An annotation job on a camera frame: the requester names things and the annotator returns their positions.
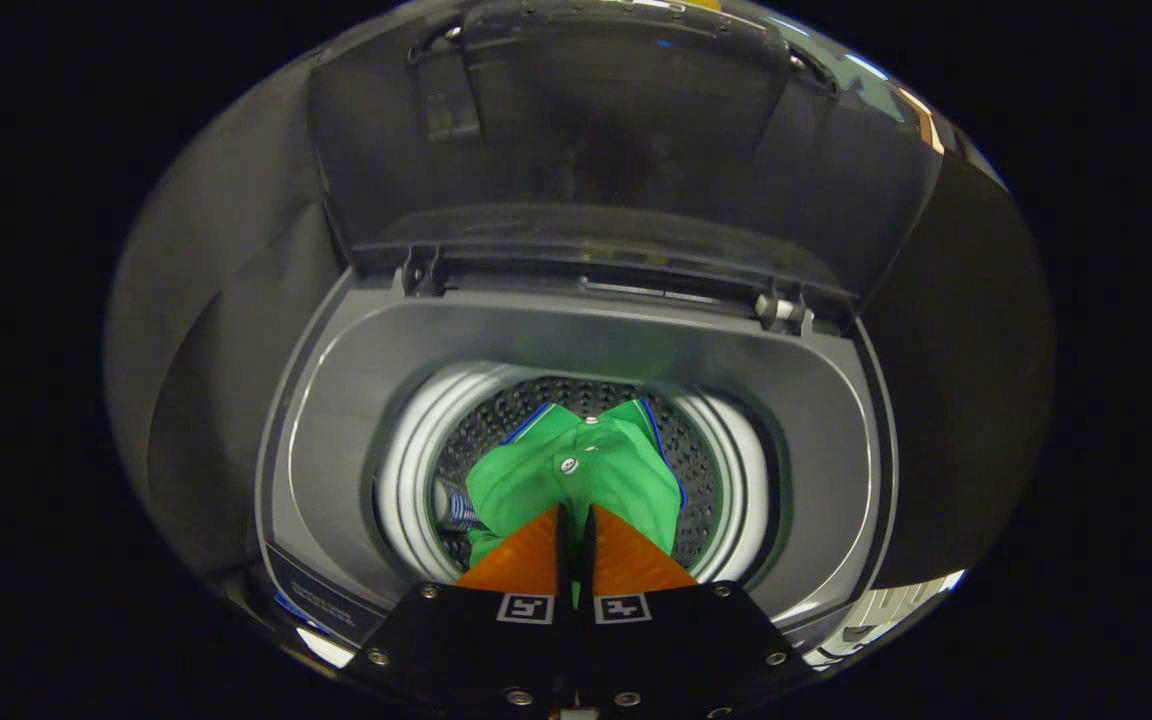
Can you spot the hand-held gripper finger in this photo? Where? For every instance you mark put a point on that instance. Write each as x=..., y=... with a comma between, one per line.
x=586, y=640
x=564, y=640

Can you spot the green polo shirt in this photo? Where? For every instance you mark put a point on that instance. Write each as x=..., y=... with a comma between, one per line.
x=536, y=480

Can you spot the blue striped garment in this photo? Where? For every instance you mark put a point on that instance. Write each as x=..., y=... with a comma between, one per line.
x=458, y=508

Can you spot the grey washing machine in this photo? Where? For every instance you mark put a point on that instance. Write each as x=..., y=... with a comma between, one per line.
x=336, y=450

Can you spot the dark washing machine lid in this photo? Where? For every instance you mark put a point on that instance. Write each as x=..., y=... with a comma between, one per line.
x=586, y=130

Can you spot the black backdrop cloth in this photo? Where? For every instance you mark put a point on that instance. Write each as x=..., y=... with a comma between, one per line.
x=216, y=350

